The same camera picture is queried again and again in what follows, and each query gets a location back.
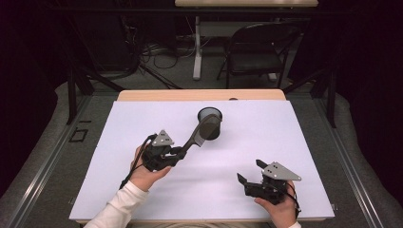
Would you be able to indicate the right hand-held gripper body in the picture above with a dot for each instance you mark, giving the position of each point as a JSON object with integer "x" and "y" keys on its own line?
{"x": 269, "y": 186}

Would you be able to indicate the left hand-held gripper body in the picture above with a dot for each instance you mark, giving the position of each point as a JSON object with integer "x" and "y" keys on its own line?
{"x": 158, "y": 153}

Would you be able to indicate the black mesh pen holder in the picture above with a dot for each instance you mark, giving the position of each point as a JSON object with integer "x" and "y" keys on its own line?
{"x": 210, "y": 113}

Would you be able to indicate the person's left hand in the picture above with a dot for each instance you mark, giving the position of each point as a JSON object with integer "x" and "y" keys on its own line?
{"x": 142, "y": 177}

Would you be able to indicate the person's right hand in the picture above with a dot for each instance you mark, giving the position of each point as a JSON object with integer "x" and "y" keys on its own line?
{"x": 282, "y": 215}

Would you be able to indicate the black folding chair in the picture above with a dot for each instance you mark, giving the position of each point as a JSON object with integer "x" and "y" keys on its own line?
{"x": 253, "y": 60}

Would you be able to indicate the black equipment cabinet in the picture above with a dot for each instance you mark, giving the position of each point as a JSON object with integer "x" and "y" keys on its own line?
{"x": 104, "y": 41}

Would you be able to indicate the black metal stand frame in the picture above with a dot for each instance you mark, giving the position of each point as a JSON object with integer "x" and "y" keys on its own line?
{"x": 72, "y": 95}
{"x": 331, "y": 95}

